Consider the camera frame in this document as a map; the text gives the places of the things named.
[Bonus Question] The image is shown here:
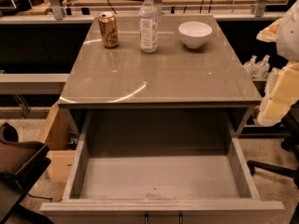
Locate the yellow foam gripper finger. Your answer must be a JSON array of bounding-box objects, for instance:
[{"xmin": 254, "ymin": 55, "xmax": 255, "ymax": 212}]
[
  {"xmin": 257, "ymin": 62, "xmax": 299, "ymax": 127},
  {"xmin": 256, "ymin": 19, "xmax": 282, "ymax": 43}
]

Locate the clear plastic water bottle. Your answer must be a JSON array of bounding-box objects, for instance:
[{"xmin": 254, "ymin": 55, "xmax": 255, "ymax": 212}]
[{"xmin": 139, "ymin": 0, "xmax": 158, "ymax": 53}]

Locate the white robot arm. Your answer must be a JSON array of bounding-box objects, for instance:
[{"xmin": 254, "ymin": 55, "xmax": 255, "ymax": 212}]
[{"xmin": 256, "ymin": 0, "xmax": 299, "ymax": 126}]

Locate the small clear pump bottle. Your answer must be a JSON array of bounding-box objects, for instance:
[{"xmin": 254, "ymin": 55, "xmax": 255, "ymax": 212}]
[
  {"xmin": 253, "ymin": 55, "xmax": 270, "ymax": 78},
  {"xmin": 243, "ymin": 55, "xmax": 256, "ymax": 77}
]

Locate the grey cabinet with glossy top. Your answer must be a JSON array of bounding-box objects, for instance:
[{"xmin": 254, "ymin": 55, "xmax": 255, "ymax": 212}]
[{"xmin": 59, "ymin": 15, "xmax": 261, "ymax": 132}]

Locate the open grey top drawer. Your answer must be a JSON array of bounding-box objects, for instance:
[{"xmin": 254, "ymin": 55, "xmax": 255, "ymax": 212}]
[{"xmin": 40, "ymin": 108, "xmax": 284, "ymax": 224}]

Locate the white ceramic bowl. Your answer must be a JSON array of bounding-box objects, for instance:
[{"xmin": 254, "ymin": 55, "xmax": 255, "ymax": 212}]
[{"xmin": 178, "ymin": 21, "xmax": 212, "ymax": 49}]

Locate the gold soda can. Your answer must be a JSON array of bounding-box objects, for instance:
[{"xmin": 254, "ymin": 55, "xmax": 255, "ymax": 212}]
[{"xmin": 99, "ymin": 12, "xmax": 119, "ymax": 49}]

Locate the cardboard box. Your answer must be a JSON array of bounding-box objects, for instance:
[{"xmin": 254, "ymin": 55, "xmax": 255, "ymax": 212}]
[{"xmin": 37, "ymin": 104, "xmax": 75, "ymax": 183}]

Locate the dark brown office chair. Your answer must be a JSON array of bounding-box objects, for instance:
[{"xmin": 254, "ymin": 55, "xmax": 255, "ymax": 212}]
[{"xmin": 0, "ymin": 122, "xmax": 54, "ymax": 224}]

